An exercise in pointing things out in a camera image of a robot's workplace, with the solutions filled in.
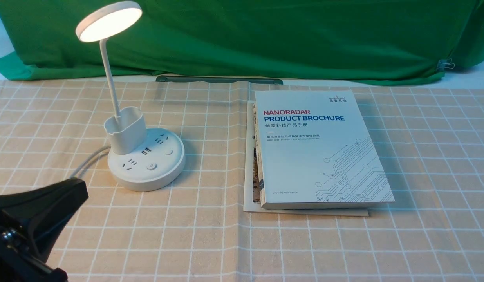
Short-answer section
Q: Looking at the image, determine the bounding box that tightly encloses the white Nanoradar product brochure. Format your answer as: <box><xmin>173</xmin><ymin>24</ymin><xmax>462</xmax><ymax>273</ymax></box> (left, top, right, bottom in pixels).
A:
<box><xmin>254</xmin><ymin>90</ymin><xmax>395</xmax><ymax>210</ymax></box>

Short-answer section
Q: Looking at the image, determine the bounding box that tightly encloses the beige checkered tablecloth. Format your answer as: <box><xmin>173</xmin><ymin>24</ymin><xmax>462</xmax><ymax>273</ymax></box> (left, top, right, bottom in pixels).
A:
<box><xmin>0</xmin><ymin>80</ymin><xmax>484</xmax><ymax>282</ymax></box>

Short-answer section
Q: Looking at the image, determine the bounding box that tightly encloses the thin bottom magazine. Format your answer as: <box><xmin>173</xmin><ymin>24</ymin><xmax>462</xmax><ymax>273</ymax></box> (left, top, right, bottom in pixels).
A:
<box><xmin>243</xmin><ymin>101</ymin><xmax>369</xmax><ymax>217</ymax></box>

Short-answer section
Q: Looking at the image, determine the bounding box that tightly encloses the dark flat bar at table edge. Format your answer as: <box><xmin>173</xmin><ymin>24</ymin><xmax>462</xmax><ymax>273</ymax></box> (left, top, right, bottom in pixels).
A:
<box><xmin>155</xmin><ymin>75</ymin><xmax>284</xmax><ymax>85</ymax></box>

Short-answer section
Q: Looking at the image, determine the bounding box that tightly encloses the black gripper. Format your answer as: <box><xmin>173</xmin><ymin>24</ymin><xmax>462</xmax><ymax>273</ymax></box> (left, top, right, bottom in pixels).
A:
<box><xmin>0</xmin><ymin>178</ymin><xmax>88</xmax><ymax>282</ymax></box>

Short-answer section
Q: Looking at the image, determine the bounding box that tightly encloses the green backdrop cloth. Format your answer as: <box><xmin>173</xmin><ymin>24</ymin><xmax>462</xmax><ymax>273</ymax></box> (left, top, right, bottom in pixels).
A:
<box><xmin>0</xmin><ymin>0</ymin><xmax>484</xmax><ymax>85</ymax></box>

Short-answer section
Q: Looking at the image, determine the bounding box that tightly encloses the metal binder clip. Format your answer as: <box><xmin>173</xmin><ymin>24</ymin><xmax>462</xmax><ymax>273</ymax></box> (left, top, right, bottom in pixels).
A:
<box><xmin>435</xmin><ymin>58</ymin><xmax>455</xmax><ymax>72</ymax></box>

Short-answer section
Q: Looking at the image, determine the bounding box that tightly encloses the white lamp power cable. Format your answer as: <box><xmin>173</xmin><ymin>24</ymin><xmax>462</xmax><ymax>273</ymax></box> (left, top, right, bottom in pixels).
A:
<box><xmin>69</xmin><ymin>145</ymin><xmax>112</xmax><ymax>179</ymax></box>

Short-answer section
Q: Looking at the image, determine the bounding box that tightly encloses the book under brochure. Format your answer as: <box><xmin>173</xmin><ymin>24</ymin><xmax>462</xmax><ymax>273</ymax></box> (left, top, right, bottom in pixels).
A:
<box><xmin>244</xmin><ymin>101</ymin><xmax>263</xmax><ymax>212</ymax></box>

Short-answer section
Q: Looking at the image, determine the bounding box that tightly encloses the white desk lamp with sockets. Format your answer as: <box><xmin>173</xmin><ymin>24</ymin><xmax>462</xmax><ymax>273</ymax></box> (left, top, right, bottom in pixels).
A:
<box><xmin>75</xmin><ymin>1</ymin><xmax>186</xmax><ymax>192</ymax></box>

